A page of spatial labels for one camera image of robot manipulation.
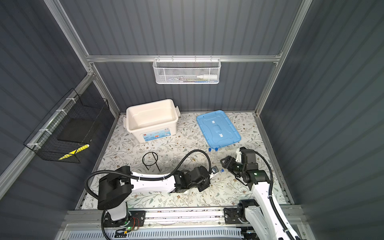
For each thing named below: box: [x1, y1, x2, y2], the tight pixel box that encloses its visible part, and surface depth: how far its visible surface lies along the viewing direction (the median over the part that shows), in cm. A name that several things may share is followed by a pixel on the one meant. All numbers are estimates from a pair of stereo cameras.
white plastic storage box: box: [123, 98, 181, 143], surface depth 107 cm
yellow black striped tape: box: [58, 144, 90, 161], surface depth 68 cm
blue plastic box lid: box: [196, 110, 241, 149], surface depth 111 cm
